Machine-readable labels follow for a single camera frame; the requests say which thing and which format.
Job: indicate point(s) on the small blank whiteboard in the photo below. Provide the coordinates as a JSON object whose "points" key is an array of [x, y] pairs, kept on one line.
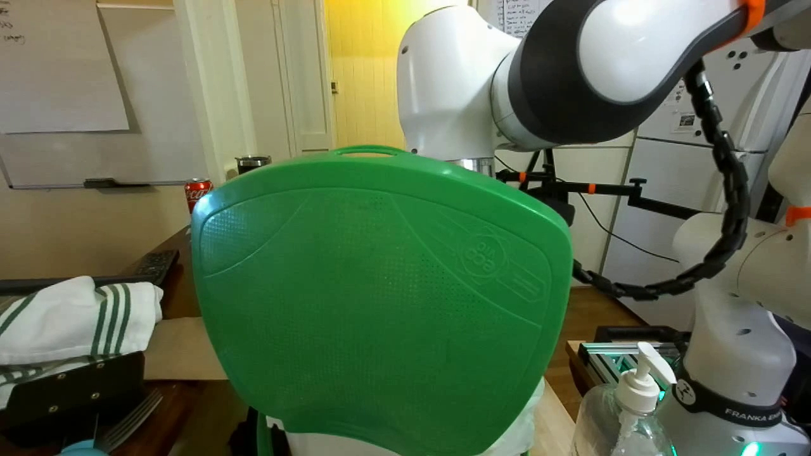
{"points": [[59, 66]]}

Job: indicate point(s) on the white refrigerator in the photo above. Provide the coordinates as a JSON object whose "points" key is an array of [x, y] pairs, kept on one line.
{"points": [[659, 167]]}

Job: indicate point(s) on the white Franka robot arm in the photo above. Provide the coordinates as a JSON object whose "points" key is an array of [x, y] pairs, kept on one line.
{"points": [[446, 78]]}

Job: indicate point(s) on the black box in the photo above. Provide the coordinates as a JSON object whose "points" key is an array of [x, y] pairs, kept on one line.
{"points": [[67, 393]]}

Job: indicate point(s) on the white green striped towel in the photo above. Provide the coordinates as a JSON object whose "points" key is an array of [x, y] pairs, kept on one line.
{"points": [[59, 325]]}

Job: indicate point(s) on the large blank whiteboard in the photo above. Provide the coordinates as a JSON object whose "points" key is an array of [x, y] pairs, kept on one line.
{"points": [[159, 103]]}

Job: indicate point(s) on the clear pump sanitizer bottle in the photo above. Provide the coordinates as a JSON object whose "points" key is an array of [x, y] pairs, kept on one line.
{"points": [[634, 397]]}

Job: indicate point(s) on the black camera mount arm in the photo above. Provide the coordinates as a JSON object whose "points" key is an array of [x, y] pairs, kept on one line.
{"points": [[667, 205]]}

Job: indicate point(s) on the large green plastic bin lid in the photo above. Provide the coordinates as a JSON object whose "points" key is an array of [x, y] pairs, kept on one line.
{"points": [[381, 295]]}

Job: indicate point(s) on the black whiteboard eraser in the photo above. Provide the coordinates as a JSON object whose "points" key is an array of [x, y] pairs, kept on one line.
{"points": [[114, 183]]}

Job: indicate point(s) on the white door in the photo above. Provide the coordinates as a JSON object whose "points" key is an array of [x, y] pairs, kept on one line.
{"points": [[299, 78]]}

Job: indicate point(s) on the flat black tray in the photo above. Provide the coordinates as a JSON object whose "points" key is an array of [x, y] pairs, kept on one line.
{"points": [[152, 268]]}

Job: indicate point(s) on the red soda can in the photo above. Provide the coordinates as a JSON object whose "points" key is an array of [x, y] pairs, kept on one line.
{"points": [[195, 194]]}

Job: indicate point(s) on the dark cup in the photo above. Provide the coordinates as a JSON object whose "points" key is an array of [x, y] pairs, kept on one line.
{"points": [[252, 162]]}

